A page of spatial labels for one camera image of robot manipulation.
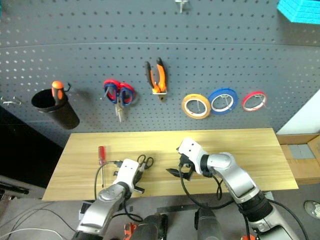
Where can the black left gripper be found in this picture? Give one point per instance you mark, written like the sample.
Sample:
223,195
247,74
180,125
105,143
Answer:
139,188

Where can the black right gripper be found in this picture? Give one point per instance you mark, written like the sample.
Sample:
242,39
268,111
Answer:
185,163

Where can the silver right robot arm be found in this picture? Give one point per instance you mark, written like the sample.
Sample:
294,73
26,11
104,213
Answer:
237,175

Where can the yellow tape roll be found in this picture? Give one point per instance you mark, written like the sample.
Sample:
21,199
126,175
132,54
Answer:
185,110

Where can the blue tape roll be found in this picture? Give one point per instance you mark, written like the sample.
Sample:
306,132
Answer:
222,90

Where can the red tape roll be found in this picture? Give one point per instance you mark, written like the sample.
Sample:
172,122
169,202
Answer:
243,102

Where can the grey perforated pegboard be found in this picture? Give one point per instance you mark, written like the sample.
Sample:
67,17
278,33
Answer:
175,37

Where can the black scissors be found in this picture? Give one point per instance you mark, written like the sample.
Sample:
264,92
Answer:
144,165

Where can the grey metal bar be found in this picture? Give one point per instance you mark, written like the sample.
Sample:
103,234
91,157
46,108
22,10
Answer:
175,208

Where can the dark rounded robot part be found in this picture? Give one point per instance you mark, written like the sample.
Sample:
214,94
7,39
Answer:
152,227
207,225

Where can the red and blue scissors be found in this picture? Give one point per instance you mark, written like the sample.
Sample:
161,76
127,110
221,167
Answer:
126,95

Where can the metal pliers holder hook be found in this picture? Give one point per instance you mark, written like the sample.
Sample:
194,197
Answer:
156,93

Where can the orange and black pliers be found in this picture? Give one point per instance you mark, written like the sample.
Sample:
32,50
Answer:
157,82

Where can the black cup holder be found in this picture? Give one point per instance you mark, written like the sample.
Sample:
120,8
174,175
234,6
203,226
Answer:
62,115

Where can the black cup hook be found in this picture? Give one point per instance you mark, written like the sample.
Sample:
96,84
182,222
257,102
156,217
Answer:
69,86

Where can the orange and black screwdriver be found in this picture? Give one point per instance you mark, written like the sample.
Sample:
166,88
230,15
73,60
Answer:
57,91

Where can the black cabinet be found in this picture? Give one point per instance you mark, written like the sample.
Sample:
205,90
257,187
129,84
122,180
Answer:
22,150

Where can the grey foam pad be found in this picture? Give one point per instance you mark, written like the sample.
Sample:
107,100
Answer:
301,151

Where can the cardboard box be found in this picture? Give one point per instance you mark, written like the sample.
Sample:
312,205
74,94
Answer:
303,172

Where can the black equipment bar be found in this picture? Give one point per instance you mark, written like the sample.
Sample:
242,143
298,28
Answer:
12,189

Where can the round grey metal foot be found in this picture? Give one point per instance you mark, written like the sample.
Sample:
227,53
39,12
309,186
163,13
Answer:
313,209

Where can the metal peg hook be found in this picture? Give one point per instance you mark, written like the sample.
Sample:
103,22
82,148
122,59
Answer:
181,6
11,101

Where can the cyan foam block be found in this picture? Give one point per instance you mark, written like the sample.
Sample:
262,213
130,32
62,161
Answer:
300,11

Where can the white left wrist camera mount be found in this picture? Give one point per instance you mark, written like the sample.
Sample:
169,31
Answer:
127,171

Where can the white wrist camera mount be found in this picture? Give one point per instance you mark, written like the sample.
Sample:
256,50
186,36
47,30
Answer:
127,171
191,151

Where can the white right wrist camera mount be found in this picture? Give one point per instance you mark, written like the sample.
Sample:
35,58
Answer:
191,151

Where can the orange bracket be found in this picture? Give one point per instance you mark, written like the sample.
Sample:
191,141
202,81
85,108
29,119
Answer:
128,230

